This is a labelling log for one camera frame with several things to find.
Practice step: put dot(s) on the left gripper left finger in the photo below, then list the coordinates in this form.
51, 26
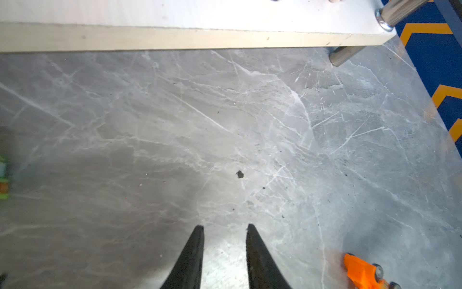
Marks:
187, 271

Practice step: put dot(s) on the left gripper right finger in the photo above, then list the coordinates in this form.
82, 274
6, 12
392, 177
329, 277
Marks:
262, 270

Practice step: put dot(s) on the orange round toy car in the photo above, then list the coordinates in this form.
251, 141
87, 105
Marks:
366, 276

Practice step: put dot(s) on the orange green wheeled toy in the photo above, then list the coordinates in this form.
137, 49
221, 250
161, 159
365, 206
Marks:
4, 181

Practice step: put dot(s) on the white two-tier shelf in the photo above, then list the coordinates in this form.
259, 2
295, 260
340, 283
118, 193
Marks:
59, 26

